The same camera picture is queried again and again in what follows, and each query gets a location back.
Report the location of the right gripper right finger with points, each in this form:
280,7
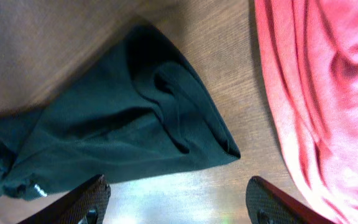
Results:
267,204

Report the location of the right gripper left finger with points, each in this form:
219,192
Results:
85,204

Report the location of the black shirt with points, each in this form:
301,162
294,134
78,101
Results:
140,111

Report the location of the red shirt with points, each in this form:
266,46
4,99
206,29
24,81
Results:
309,58

